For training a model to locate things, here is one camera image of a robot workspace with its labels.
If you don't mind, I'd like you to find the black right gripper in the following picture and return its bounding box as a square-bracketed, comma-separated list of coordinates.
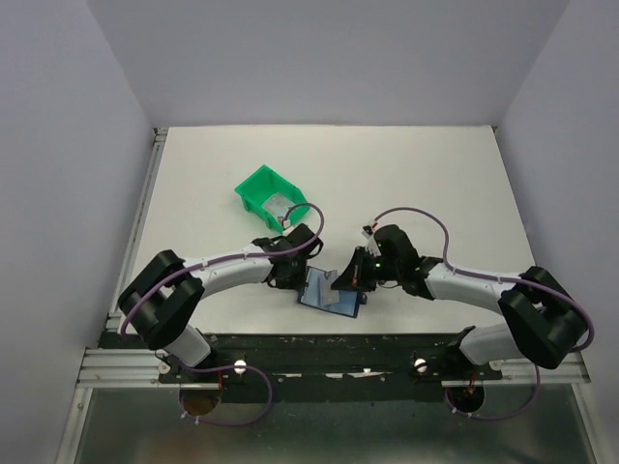
[332, 246, 401, 292]

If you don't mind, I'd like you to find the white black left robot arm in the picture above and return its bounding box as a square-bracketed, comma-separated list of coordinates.
[117, 224, 323, 382]

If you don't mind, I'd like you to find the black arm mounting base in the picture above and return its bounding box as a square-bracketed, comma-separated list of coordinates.
[159, 333, 502, 403]

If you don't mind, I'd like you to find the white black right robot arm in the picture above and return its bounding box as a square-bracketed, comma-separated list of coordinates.
[331, 224, 588, 379]

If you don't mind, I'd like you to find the blue leather card holder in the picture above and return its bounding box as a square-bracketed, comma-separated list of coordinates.
[297, 267, 367, 318]

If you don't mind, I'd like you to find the aluminium front frame rail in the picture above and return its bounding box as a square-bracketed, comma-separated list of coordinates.
[52, 345, 185, 464]

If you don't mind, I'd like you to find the green plastic bin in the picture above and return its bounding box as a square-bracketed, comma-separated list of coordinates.
[234, 164, 310, 232]

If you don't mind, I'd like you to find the aluminium table edge rail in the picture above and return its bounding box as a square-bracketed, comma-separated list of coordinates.
[103, 128, 169, 333]

